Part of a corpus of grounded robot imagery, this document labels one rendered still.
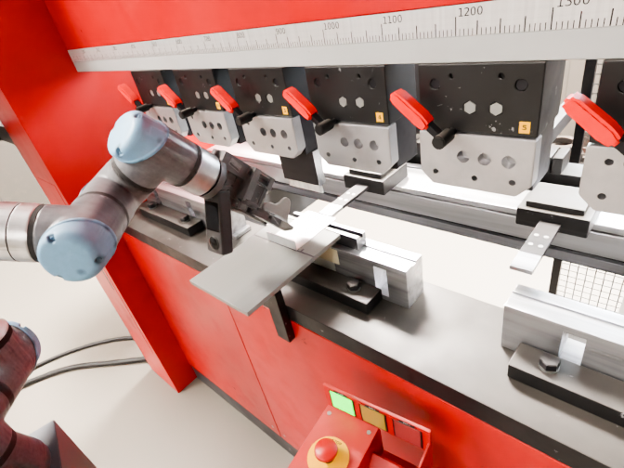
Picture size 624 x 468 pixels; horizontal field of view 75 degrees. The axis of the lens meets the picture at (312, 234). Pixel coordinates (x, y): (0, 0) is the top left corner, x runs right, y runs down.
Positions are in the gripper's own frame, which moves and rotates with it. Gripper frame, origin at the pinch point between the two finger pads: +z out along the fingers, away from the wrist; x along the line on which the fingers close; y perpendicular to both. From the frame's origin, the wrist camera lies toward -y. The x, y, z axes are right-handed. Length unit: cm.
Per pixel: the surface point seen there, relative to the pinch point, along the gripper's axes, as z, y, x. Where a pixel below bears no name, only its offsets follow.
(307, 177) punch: 0.7, 11.5, -2.2
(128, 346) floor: 71, -78, 135
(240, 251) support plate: -0.2, -7.6, 6.9
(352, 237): 9.3, 3.7, -11.9
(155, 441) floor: 59, -93, 73
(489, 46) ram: -20, 25, -39
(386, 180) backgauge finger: 21.2, 20.8, -7.1
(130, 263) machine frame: 23, -28, 85
